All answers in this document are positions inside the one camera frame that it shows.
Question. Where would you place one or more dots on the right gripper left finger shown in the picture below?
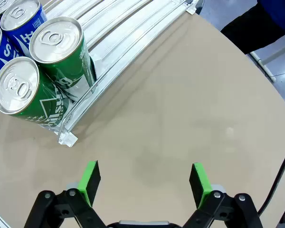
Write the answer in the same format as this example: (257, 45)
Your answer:
(90, 183)

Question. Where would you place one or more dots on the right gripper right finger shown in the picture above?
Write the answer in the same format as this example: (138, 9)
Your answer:
(199, 185)

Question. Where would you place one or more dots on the clear white can dispenser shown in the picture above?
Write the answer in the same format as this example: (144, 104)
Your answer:
(123, 35)

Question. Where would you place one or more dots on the green Chilsung cider can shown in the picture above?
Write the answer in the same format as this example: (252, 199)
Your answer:
(55, 39)
(16, 85)

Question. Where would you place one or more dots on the person in blue shirt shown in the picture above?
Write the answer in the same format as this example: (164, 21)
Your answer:
(251, 28)

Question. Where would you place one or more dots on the black Pepsi can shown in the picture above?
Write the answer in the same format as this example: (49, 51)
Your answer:
(0, 6)

